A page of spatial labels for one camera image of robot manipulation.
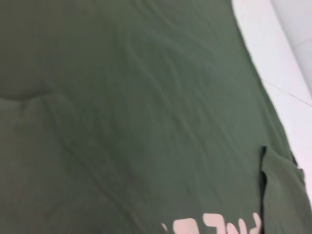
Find dark green FREE! t-shirt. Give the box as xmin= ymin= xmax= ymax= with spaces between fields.
xmin=0 ymin=0 xmax=312 ymax=234

